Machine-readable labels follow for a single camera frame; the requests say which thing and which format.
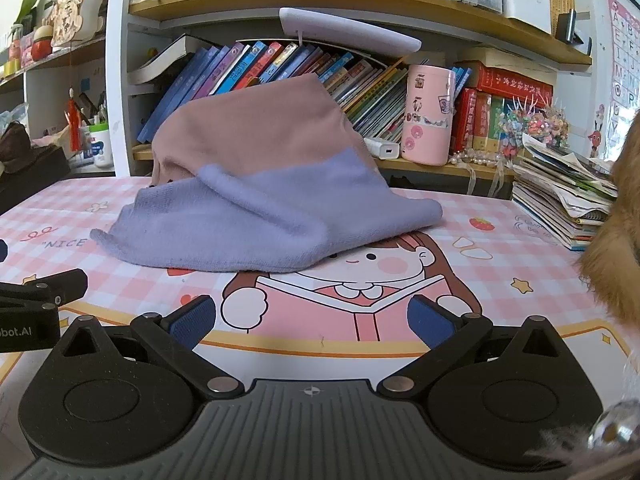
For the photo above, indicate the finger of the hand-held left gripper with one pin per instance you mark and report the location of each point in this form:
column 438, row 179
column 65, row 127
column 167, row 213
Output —
column 60, row 285
column 3, row 251

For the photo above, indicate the flat beige books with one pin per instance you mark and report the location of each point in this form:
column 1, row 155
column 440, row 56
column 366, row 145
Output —
column 505, row 57

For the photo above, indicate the clear bluish plastic bag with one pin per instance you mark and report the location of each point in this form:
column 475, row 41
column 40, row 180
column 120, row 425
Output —
column 10, row 117

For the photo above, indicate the white charger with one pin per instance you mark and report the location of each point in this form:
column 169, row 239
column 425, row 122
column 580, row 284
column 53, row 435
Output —
column 382, row 149

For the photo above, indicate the row of red thick books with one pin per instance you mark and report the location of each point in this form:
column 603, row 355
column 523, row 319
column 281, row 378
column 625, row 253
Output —
column 510, row 87

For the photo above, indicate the dark brown hat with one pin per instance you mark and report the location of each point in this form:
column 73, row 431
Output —
column 15, row 142

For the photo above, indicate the colourful beaded flower ornament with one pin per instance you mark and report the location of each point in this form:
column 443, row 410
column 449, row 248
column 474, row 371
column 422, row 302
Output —
column 535, row 127

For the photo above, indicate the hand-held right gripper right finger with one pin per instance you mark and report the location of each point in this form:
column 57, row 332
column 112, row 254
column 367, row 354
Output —
column 430, row 322

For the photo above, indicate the bunch of pens and pencils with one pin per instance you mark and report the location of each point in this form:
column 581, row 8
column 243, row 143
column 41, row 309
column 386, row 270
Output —
column 92, row 110

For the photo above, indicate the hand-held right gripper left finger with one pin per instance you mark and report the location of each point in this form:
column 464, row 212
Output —
column 192, row 322

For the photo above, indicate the yellow tape roll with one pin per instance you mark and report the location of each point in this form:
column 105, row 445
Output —
column 12, row 67

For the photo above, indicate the stack of magazines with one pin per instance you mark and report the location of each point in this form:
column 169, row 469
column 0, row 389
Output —
column 560, row 195

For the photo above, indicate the white storage box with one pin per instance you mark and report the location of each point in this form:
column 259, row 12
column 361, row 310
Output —
column 525, row 2

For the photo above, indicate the cloud-shaped wooden plaque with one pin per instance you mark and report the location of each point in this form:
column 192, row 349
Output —
column 75, row 10

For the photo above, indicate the red round doll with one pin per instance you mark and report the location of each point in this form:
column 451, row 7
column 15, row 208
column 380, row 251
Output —
column 41, row 45

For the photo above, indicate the purple and pink knit sweater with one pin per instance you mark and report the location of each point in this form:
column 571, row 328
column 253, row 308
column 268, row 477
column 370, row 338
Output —
column 250, row 210

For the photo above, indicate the clear crystal bead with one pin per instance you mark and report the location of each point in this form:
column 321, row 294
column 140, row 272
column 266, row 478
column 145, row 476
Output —
column 610, row 425

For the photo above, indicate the row of leaning colourful books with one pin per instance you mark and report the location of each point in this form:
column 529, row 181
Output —
column 235, row 67

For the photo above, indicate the green plant leaf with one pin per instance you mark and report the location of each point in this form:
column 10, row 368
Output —
column 27, row 5

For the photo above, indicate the pink patterned box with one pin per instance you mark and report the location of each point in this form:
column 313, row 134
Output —
column 27, row 45

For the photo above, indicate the brown furry plush toy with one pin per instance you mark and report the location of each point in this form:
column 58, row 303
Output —
column 615, row 240

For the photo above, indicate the red tassel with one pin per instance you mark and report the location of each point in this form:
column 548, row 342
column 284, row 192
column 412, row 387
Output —
column 75, row 125

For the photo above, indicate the small black device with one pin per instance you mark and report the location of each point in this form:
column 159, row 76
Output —
column 567, row 25

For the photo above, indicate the white and green tin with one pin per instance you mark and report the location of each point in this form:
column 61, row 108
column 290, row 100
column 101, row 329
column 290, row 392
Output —
column 100, row 145

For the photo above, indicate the thick dark-covered book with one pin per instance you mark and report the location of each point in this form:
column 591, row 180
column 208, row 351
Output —
column 165, row 62

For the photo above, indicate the pink printed tumbler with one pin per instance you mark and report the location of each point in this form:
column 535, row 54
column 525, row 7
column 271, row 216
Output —
column 427, row 115

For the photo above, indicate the alphabet wall poster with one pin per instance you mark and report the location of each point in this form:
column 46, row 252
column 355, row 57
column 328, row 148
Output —
column 622, row 60

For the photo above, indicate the white wooden bookshelf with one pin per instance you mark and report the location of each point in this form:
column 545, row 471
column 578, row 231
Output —
column 325, row 2

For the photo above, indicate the pink checked cartoon desk mat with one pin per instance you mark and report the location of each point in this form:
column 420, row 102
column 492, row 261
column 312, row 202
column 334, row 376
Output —
column 125, row 290

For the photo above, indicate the white side shelf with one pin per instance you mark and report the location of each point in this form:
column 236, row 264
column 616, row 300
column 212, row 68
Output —
column 50, row 67

